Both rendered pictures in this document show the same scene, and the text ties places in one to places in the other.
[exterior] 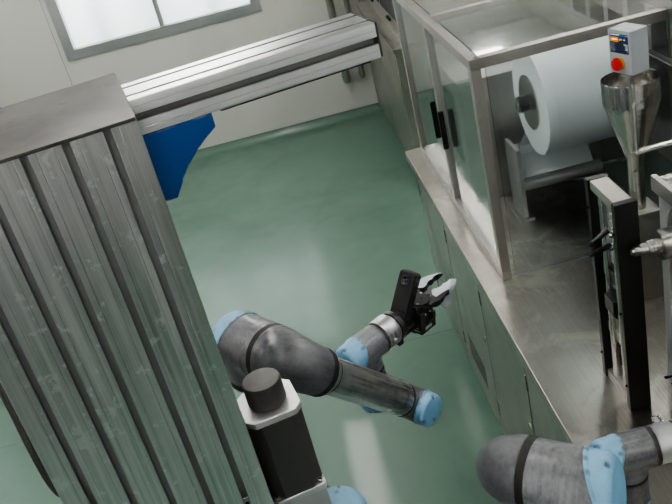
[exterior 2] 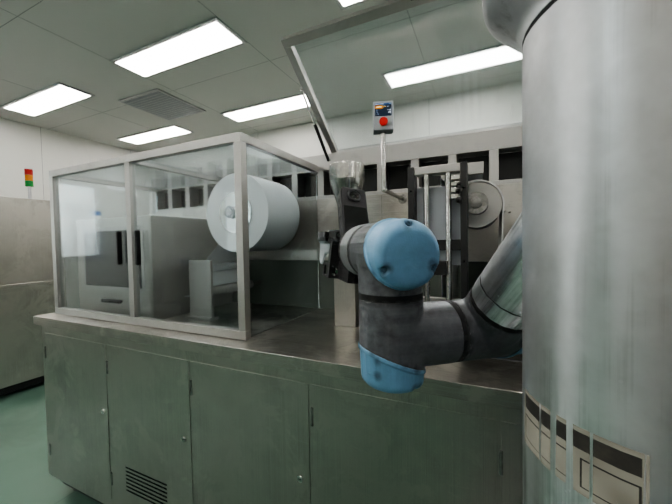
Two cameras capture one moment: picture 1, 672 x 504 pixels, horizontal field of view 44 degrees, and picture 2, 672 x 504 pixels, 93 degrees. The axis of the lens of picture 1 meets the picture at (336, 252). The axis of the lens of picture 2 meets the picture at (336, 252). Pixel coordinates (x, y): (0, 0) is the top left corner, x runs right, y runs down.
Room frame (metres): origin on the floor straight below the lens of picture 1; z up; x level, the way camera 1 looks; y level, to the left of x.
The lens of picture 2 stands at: (1.44, 0.37, 1.23)
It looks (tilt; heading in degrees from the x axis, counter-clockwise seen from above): 2 degrees down; 295
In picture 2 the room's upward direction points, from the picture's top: 1 degrees counter-clockwise
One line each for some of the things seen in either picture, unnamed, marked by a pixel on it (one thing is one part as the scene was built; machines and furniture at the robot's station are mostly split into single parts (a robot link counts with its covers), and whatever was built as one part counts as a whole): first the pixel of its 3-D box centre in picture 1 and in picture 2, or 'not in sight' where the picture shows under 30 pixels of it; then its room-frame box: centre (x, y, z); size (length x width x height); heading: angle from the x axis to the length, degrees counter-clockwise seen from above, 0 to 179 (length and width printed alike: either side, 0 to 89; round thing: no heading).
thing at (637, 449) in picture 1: (624, 454); not in sight; (1.16, -0.43, 1.11); 0.11 x 0.08 x 0.09; 90
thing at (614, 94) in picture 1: (630, 88); (346, 172); (1.94, -0.81, 1.50); 0.14 x 0.14 x 0.06
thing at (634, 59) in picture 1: (625, 50); (383, 117); (1.77, -0.73, 1.66); 0.07 x 0.07 x 0.10; 19
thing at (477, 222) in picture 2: not in sight; (477, 208); (1.47, -0.84, 1.33); 0.25 x 0.14 x 0.14; 90
